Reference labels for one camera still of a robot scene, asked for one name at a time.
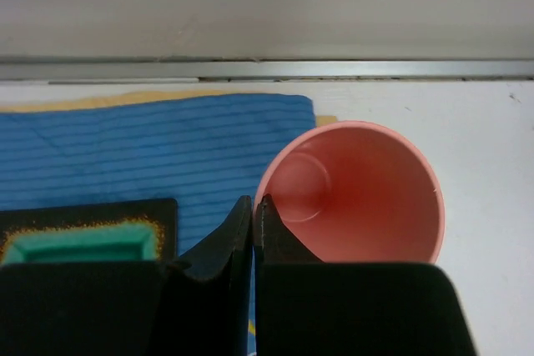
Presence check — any pink plastic cup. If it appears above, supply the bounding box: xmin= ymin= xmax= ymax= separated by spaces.
xmin=254 ymin=121 xmax=446 ymax=263

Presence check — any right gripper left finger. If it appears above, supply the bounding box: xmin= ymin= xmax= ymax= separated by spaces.
xmin=1 ymin=196 xmax=252 ymax=355

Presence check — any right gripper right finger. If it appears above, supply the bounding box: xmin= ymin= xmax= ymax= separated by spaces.
xmin=254 ymin=196 xmax=476 ymax=355

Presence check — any green square ceramic plate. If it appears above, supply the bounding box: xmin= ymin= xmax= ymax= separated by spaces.
xmin=1 ymin=198 xmax=178 ymax=264

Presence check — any blue yellow cartoon placemat cloth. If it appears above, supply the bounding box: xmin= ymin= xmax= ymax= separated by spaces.
xmin=1 ymin=94 xmax=316 ymax=253

